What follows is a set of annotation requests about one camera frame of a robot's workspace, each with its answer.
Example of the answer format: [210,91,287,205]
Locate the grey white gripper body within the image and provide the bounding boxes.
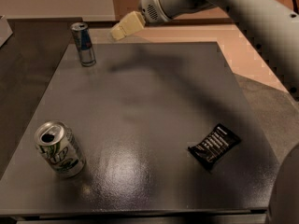
[138,0,170,24]

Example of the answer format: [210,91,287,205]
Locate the black snack packet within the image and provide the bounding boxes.
[188,123,241,170]

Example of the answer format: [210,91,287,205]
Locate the grey object at left edge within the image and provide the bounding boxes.
[0,15,13,48]

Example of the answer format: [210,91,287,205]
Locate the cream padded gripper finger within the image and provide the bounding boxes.
[110,11,146,41]

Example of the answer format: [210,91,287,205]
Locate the blue silver redbull can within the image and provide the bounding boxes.
[70,22,96,67]

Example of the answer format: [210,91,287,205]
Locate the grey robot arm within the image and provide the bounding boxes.
[110,0,299,224]

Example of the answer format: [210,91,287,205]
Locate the silver green 7up can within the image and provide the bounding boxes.
[35,120,85,178]

